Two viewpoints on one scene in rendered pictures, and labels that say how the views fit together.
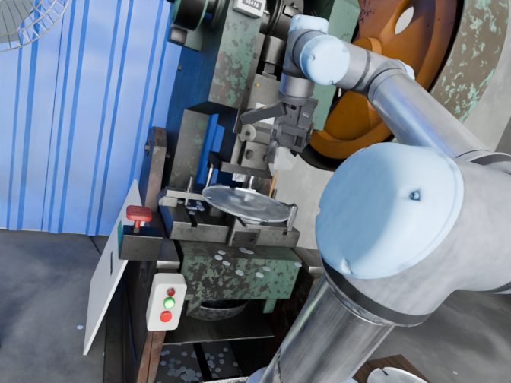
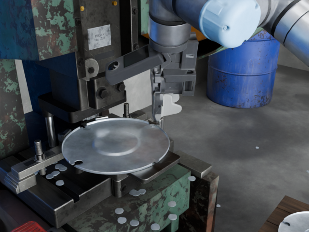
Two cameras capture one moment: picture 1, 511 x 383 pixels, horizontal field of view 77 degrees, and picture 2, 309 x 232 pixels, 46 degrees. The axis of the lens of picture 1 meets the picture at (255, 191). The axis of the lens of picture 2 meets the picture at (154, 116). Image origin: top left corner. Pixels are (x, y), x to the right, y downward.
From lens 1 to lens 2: 35 cm
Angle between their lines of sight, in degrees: 23
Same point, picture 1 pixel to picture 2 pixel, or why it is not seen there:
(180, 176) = (8, 136)
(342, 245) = not seen: outside the picture
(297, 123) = (180, 66)
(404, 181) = not seen: outside the picture
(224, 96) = (56, 45)
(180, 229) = (65, 212)
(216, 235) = (101, 194)
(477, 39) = not seen: outside the picture
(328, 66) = (243, 29)
